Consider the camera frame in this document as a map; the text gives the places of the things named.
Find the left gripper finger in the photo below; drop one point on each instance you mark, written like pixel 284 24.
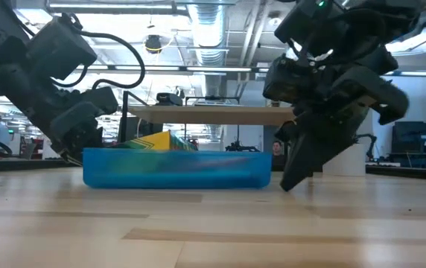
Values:
pixel 82 149

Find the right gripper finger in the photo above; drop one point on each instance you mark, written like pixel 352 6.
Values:
pixel 287 132
pixel 317 145

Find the yellow green crayon box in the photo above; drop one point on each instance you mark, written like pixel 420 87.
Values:
pixel 157 141

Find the blue plastic pencil box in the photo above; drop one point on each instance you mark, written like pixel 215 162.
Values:
pixel 175 171

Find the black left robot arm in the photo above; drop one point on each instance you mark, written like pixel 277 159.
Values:
pixel 60 48

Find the black background robot arm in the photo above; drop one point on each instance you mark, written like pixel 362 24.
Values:
pixel 369 145

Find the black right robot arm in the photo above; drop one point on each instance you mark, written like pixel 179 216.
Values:
pixel 347 22

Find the snake plant in white pot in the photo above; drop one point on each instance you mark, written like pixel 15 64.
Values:
pixel 347 162

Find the black background robot arms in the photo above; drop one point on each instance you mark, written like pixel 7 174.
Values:
pixel 241 147

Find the wooden shelf riser black legs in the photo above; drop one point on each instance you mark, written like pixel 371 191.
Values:
pixel 213 115

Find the white desk calculator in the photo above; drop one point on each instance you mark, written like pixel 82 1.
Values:
pixel 216 102

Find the black equipment rack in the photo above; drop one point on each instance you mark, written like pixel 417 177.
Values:
pixel 418 141

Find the long ceiling light strip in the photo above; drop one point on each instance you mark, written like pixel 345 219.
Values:
pixel 179 68

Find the black ceiling fixture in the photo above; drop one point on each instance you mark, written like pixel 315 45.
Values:
pixel 153 43

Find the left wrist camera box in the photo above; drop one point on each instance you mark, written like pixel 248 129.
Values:
pixel 73 119

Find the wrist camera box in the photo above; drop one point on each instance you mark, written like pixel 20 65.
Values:
pixel 73 119
pixel 391 104

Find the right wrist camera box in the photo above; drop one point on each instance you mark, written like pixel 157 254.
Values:
pixel 391 104

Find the silver ventilation duct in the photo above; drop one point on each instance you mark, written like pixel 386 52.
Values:
pixel 207 33

